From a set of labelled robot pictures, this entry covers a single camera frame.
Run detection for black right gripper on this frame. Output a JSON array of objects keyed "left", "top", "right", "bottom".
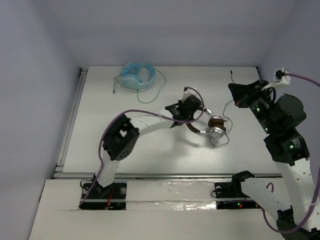
[{"left": 228, "top": 78, "right": 276, "bottom": 134}]

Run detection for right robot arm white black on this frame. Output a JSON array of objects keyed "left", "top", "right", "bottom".
[{"left": 228, "top": 80, "right": 320, "bottom": 240}]

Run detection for aluminium table frame rail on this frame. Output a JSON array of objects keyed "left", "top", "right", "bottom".
[{"left": 52, "top": 67, "right": 89, "bottom": 179}]

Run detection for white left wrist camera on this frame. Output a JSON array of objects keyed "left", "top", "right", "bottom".
[{"left": 181, "top": 86, "right": 198, "bottom": 101}]

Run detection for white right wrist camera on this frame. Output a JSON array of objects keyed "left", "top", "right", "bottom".
[{"left": 262, "top": 67, "right": 291, "bottom": 91}]

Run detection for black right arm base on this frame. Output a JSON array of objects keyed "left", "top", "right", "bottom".
[{"left": 210, "top": 182, "right": 261, "bottom": 210}]

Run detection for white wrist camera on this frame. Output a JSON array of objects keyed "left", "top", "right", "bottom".
[
  {"left": 181, "top": 86, "right": 198, "bottom": 101},
  {"left": 262, "top": 67, "right": 291, "bottom": 91}
]

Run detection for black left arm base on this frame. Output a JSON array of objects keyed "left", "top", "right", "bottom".
[{"left": 79, "top": 182, "right": 127, "bottom": 211}]

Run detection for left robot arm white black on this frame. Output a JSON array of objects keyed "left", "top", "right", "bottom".
[{"left": 88, "top": 94, "right": 205, "bottom": 198}]

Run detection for blue headphones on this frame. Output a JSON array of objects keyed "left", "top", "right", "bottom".
[{"left": 118, "top": 62, "right": 156, "bottom": 90}]

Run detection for brown silver headphones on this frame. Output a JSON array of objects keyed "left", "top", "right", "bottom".
[{"left": 186, "top": 108, "right": 227, "bottom": 140}]

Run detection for green headphone cable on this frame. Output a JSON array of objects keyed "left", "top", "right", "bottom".
[{"left": 112, "top": 70, "right": 167, "bottom": 104}]

